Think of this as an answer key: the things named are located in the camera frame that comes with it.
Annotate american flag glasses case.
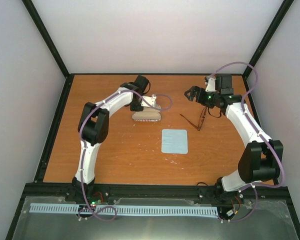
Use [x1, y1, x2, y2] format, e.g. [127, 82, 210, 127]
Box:
[132, 105, 161, 122]

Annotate brown sunglasses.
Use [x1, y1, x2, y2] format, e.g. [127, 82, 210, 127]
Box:
[179, 107, 208, 132]

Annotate light blue square mat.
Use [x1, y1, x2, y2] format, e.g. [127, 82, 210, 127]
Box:
[161, 129, 188, 155]

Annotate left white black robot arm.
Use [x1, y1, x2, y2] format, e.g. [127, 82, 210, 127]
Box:
[72, 75, 151, 202]

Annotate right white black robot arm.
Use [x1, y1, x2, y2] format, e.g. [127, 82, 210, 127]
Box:
[184, 74, 284, 202]

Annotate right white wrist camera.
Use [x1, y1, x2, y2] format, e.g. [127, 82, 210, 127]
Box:
[205, 76, 216, 93]

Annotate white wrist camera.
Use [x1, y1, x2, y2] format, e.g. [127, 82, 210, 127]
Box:
[205, 76, 216, 93]
[141, 94, 157, 108]

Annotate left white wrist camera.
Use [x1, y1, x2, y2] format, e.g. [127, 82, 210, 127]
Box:
[141, 94, 157, 108]

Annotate black aluminium frame rail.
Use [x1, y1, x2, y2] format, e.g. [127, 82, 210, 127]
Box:
[22, 183, 291, 201]

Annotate light blue slotted cable duct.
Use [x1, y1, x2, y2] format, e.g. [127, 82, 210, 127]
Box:
[29, 203, 218, 218]

